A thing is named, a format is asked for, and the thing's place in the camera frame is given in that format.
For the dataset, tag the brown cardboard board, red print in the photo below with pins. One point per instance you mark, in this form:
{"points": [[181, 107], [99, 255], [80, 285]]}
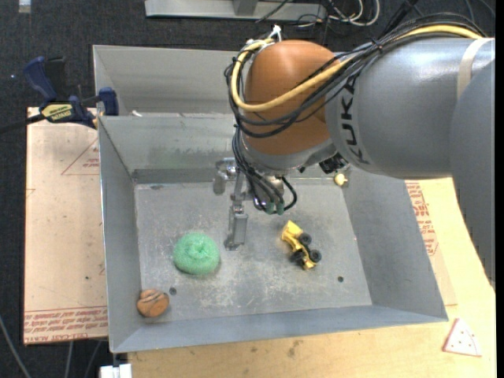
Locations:
{"points": [[63, 230]]}

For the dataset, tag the green mesh scrubber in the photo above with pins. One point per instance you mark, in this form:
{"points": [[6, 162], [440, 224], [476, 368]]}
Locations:
{"points": [[196, 253]]}

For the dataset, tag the white triangular sanding sheet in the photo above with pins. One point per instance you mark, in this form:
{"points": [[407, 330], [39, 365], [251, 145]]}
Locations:
{"points": [[461, 339]]}

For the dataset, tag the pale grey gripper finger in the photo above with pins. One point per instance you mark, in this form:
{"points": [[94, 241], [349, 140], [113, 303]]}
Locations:
{"points": [[230, 234], [241, 228]]}

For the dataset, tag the yellow toy truck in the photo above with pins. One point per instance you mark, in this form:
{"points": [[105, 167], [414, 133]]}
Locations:
{"points": [[293, 235]]}

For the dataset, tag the grey metal bin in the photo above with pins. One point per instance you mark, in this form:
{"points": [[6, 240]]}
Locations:
{"points": [[275, 290]]}

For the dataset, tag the brown toy bread roll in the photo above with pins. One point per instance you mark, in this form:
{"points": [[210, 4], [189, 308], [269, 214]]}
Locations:
{"points": [[153, 303]]}

